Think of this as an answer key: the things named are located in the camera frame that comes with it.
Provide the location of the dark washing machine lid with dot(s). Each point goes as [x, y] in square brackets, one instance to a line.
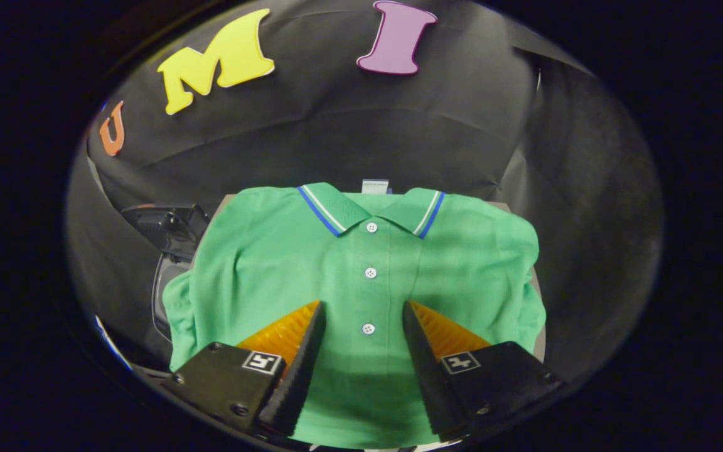
[167, 225]

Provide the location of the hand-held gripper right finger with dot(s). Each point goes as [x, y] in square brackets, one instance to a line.
[430, 383]

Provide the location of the beige cabinet with grey top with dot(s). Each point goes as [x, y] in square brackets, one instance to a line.
[541, 345]

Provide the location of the green polo shirt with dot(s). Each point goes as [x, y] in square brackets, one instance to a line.
[273, 263]

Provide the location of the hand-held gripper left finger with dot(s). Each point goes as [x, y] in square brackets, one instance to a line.
[295, 383]

